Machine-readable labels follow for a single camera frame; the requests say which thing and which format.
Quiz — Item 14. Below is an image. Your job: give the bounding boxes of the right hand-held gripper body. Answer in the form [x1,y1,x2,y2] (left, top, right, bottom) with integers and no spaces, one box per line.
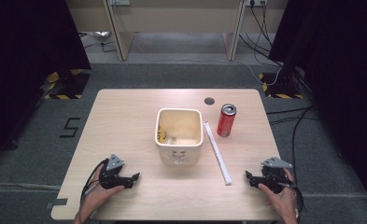
[259,156,295,194]

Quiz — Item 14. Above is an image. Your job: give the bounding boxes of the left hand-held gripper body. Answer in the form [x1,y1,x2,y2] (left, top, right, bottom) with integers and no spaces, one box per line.
[98,153,134,190]

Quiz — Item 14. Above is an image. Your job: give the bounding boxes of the person's left hand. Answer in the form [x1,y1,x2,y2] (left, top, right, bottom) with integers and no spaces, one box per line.
[77,163,125,224]

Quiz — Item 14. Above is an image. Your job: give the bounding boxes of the person's right hand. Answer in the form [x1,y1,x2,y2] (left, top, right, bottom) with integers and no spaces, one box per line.
[257,167,299,224]

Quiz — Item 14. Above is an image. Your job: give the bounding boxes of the long white paper stick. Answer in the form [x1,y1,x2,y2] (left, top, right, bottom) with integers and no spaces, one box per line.
[202,120,233,187]

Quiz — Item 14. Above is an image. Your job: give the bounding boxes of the cream square plastic bin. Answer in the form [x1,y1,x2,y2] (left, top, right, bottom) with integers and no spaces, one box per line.
[154,107,205,166]

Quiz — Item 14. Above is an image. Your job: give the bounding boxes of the red drink can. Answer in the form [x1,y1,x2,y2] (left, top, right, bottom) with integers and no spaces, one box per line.
[216,103,238,138]

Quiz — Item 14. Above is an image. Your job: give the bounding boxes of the grey tape strip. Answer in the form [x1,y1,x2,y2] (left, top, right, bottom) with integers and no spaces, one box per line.
[45,197,69,210]

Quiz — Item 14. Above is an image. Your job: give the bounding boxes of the black stand base striped tape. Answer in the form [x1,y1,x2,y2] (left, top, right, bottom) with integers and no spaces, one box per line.
[259,66,306,100]
[43,68,92,101]

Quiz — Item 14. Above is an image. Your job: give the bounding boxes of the black curtain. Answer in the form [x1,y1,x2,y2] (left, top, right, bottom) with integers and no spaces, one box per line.
[267,0,367,214]
[0,0,92,167]

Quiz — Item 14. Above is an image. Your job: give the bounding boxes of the crumpled silver foil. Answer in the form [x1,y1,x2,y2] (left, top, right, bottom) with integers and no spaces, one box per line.
[89,30,111,42]

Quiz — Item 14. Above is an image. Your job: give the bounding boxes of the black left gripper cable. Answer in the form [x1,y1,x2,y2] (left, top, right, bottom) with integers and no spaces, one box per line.
[79,158,110,206]

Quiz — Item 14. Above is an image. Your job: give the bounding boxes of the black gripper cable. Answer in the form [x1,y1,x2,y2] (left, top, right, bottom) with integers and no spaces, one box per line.
[291,181,306,220]
[79,158,110,206]

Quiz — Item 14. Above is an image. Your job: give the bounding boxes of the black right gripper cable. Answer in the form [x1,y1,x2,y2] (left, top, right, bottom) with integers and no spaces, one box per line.
[291,181,306,220]

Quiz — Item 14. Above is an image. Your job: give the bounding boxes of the black floor cable bundle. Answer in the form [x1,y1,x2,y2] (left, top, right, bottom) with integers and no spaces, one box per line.
[265,105,320,175]

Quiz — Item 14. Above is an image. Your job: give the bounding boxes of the black hanging cables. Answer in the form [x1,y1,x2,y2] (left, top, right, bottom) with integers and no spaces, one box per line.
[238,3,283,67]

